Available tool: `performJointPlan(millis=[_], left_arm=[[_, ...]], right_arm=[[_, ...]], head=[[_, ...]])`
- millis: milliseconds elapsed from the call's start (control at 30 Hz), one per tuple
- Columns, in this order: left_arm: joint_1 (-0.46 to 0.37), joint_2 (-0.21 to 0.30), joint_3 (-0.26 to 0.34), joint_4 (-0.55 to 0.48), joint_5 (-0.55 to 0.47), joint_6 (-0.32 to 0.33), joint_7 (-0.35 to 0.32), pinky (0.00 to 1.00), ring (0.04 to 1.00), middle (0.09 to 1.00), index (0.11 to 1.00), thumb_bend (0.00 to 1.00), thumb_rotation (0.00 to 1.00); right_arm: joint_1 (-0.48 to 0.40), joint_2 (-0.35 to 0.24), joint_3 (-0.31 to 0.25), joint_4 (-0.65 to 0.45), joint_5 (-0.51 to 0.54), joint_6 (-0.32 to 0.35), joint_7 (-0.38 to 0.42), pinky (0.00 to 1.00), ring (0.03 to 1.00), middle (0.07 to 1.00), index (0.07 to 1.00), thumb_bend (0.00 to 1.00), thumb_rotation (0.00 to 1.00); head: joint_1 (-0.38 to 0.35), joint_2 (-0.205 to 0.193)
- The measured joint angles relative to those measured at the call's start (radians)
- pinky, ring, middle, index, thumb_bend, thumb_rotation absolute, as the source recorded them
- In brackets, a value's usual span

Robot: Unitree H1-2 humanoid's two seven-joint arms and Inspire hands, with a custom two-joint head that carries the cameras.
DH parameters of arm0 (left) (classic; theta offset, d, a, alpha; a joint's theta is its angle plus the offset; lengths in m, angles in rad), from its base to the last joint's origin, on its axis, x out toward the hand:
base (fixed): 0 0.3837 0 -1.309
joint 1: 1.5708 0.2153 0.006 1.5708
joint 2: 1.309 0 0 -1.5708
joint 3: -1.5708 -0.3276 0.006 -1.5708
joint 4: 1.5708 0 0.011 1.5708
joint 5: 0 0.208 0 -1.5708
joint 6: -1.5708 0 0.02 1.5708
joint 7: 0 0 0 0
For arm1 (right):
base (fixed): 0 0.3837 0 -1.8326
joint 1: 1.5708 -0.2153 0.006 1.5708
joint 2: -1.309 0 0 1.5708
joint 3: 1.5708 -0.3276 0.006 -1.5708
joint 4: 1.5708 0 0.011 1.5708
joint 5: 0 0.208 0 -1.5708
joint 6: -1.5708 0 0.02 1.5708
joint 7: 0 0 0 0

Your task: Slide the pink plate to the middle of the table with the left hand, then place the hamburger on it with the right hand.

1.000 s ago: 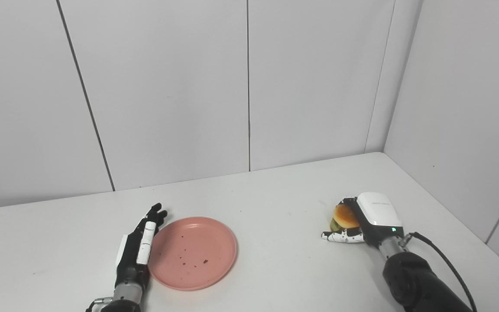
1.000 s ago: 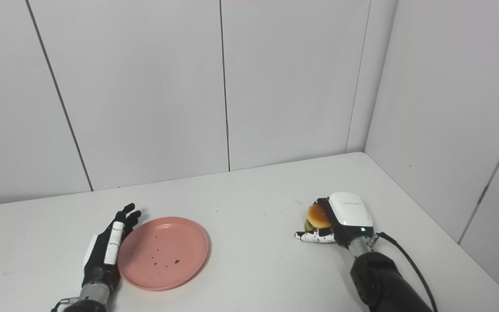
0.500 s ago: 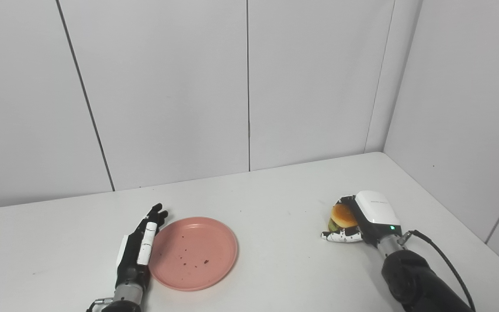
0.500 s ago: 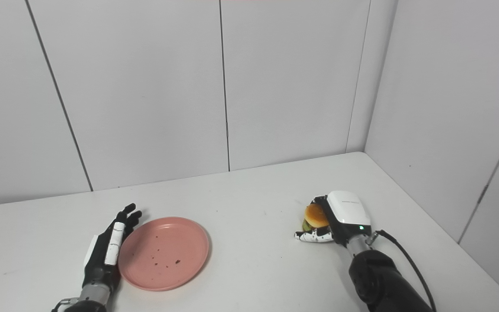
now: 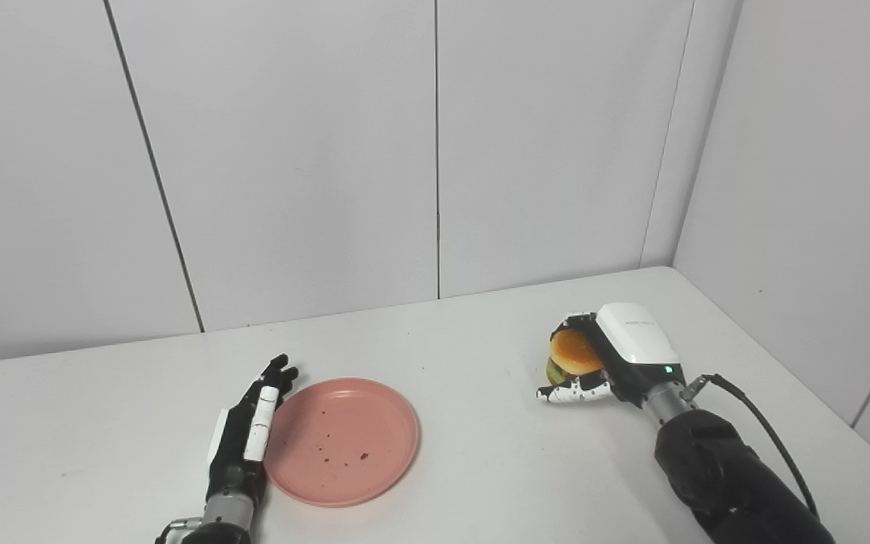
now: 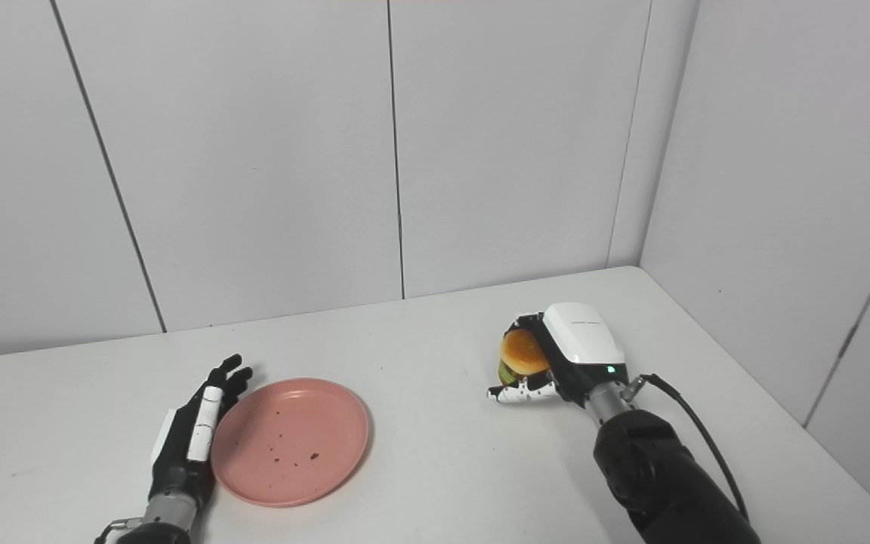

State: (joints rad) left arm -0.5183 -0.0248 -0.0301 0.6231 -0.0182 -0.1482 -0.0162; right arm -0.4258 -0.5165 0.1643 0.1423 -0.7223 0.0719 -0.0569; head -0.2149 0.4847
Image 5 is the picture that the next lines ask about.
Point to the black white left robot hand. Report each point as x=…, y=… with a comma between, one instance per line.
x=250, y=431

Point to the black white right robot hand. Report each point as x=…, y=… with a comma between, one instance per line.
x=624, y=351

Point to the toy hamburger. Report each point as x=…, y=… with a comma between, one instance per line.
x=572, y=355

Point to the pink round plate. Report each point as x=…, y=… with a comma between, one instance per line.
x=343, y=441

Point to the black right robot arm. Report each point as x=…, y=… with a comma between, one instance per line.
x=729, y=472

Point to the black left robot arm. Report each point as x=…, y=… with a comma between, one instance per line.
x=212, y=525

